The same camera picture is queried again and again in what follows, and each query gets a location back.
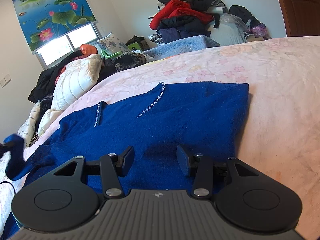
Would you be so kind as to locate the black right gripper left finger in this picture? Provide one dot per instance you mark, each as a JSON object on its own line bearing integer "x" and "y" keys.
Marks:
{"x": 71, "y": 194}

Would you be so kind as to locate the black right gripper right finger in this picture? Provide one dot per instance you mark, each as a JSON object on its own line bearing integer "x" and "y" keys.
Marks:
{"x": 245, "y": 197}

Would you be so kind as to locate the blue knit sweater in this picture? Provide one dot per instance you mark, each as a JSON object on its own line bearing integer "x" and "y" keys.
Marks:
{"x": 204, "y": 117}

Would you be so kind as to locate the dark clothes pile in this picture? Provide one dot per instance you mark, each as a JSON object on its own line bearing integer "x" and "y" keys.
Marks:
{"x": 178, "y": 19}

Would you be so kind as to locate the pink floral bedspread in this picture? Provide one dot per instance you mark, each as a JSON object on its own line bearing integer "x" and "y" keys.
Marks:
{"x": 280, "y": 138}

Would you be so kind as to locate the black garment by duvet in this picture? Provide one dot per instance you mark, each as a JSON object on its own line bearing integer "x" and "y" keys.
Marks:
{"x": 46, "y": 81}

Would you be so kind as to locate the white quilted duvet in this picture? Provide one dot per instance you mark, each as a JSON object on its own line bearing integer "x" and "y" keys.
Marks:
{"x": 77, "y": 79}

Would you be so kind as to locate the orange garment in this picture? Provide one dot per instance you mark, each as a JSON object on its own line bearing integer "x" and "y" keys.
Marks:
{"x": 88, "y": 49}

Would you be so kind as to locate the leopard print garment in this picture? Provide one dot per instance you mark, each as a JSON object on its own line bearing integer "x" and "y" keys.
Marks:
{"x": 129, "y": 60}

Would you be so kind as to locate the window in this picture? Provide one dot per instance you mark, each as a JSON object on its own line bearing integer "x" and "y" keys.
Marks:
{"x": 54, "y": 51}

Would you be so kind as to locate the floral pillow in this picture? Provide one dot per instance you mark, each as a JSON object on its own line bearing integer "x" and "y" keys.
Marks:
{"x": 112, "y": 44}

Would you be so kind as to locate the light blue fleece blanket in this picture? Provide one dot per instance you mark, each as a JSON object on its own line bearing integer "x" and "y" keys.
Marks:
{"x": 181, "y": 46}

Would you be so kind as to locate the green plastic stool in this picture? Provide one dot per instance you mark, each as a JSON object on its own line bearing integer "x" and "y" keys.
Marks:
{"x": 133, "y": 46}

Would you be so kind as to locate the grey bundled bedding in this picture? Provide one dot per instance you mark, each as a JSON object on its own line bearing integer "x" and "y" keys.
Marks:
{"x": 231, "y": 30}

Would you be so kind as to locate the lotus print roller blind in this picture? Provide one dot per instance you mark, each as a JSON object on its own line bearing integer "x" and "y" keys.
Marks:
{"x": 42, "y": 21}

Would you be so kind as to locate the red garment on pile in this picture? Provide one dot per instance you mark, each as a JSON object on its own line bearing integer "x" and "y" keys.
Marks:
{"x": 176, "y": 8}

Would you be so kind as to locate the brown wooden door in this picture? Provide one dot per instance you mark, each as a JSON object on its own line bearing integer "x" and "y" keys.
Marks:
{"x": 301, "y": 17}

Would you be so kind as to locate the white wall switch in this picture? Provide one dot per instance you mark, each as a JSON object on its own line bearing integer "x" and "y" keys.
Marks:
{"x": 5, "y": 80}

